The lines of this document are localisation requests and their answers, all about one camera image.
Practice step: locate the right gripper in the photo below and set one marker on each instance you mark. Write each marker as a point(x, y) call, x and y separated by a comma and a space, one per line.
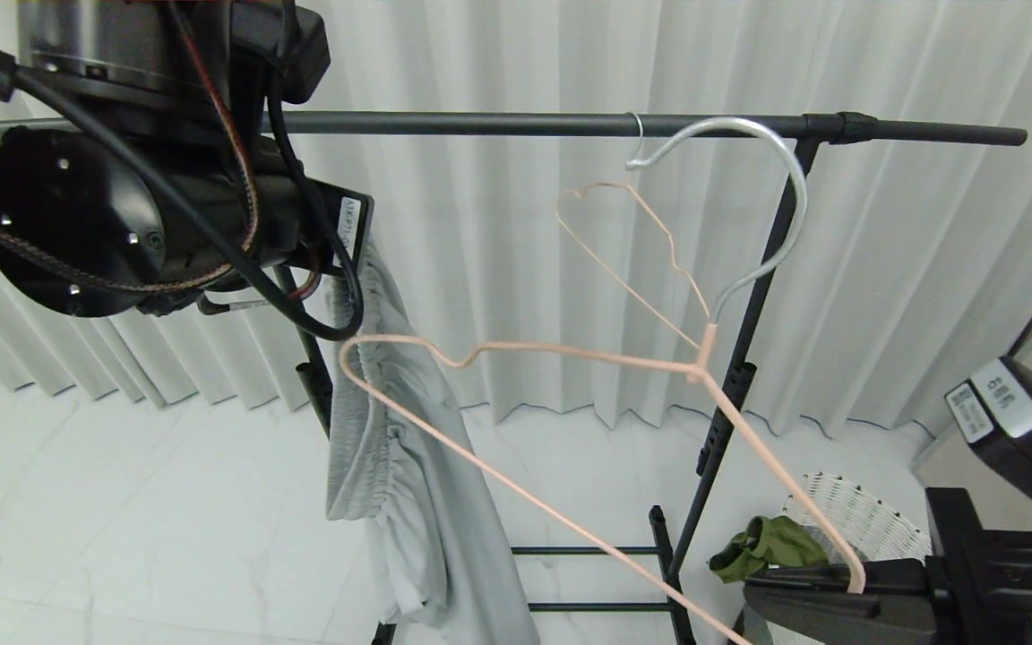
point(1000, 582)

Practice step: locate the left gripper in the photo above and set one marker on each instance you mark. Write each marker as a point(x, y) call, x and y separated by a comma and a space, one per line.
point(202, 193)

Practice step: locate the pink clothes hanger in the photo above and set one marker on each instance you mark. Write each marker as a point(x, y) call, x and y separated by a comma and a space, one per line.
point(710, 345)
point(640, 133)

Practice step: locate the pale grey shorts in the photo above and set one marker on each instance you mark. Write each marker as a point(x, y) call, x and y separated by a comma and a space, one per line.
point(426, 466)

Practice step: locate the white laundry basket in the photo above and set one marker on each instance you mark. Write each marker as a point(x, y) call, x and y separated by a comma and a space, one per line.
point(856, 520)

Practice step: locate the black clothes rack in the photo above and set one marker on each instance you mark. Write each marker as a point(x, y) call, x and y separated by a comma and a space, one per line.
point(480, 123)

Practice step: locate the green garment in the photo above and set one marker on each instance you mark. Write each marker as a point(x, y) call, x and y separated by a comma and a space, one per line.
point(762, 542)

